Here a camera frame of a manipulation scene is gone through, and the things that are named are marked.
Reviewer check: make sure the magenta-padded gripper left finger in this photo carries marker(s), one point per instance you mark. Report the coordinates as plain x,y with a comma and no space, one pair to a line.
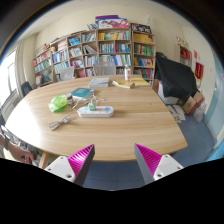
60,166

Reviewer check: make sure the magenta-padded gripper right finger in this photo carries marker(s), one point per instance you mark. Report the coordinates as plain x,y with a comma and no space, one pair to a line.
168,164

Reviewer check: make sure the mint green charger block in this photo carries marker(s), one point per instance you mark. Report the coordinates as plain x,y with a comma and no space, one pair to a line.
91,107

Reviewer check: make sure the person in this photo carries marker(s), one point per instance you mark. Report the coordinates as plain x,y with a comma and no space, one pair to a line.
20,154

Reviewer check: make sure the papers on floor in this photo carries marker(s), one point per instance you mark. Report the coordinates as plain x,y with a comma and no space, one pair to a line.
176,112

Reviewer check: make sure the green plastic bag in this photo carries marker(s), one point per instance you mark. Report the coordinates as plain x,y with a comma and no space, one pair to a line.
58,103

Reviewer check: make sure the brown cardboard box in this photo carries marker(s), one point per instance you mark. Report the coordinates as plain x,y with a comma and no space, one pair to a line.
190,104

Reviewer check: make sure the white box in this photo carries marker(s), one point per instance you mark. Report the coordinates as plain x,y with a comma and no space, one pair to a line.
166,96

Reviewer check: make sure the white power strip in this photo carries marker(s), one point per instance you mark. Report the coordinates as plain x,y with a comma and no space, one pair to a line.
101,112

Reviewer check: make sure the teal book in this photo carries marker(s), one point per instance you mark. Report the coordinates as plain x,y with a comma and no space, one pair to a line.
82,93

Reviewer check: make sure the dark office chair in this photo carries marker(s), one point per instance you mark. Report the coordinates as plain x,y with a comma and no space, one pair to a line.
26,88

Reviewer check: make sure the yellow book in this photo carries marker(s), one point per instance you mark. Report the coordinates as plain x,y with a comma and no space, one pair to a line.
122,84
140,81

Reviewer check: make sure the grey book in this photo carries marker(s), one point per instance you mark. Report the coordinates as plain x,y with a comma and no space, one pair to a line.
99,82

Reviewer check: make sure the light grey chair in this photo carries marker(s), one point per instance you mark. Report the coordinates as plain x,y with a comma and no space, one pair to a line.
67,73

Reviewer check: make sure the red hanging banner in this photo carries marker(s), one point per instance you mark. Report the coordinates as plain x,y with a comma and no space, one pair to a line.
199,70

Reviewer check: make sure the white bottle with red label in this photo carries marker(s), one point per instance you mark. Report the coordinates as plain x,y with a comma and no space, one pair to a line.
127,74

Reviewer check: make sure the window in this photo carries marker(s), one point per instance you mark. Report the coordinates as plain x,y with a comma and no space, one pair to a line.
7,78

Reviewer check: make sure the grey mesh chair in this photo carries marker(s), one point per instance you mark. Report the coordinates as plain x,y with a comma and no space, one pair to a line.
104,68

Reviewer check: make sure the wooden bookshelf unit with books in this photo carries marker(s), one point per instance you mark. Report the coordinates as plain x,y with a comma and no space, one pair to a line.
110,46

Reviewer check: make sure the small wooden wall shelf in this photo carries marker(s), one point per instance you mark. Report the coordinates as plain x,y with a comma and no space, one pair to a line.
183,55

